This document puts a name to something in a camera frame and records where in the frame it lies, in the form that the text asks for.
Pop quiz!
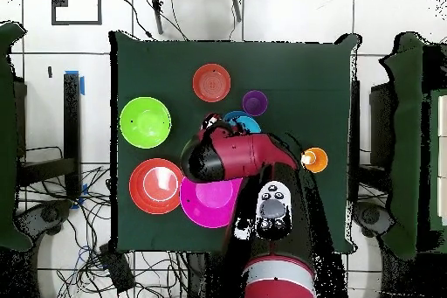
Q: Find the medium blue bowl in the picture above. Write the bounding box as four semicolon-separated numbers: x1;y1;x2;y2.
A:
222;110;253;125

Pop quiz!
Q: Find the small orange bowl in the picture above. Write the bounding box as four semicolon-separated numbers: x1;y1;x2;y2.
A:
192;63;232;104

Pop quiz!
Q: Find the small cyan bowl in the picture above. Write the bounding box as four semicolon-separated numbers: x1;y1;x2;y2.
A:
228;114;263;135

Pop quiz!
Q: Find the purple plastic cup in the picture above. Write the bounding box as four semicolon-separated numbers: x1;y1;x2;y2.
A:
241;89;269;118

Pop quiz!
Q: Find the large pink bowl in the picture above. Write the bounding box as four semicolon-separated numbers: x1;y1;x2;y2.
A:
179;176;244;229

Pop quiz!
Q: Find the large lime green bowl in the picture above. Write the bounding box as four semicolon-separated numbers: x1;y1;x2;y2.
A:
119;96;173;149

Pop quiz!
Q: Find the large red-orange bowl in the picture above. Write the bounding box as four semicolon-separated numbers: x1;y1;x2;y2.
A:
128;157;185;216

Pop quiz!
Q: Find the dark green table cloth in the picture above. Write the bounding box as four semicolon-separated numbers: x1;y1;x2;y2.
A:
108;30;362;255

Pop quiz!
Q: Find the orange plastic cup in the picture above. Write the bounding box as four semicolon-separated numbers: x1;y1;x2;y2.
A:
300;146;329;174

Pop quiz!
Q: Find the blue tape strip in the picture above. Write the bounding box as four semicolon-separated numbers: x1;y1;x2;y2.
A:
65;70;86;96

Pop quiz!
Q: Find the black metal stand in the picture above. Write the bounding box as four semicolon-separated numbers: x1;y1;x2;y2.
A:
15;71;83;203

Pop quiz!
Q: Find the black power strip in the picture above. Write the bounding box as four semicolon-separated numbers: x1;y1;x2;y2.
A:
99;243;136;294

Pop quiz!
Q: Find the green covered side table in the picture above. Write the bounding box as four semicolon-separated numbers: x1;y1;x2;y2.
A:
378;31;447;260
0;20;34;253

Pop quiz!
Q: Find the black floor cable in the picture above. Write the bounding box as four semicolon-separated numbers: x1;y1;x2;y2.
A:
116;0;155;40

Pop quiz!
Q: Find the tangle of floor cables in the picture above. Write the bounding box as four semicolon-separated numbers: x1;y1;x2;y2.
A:
17;164;189;298

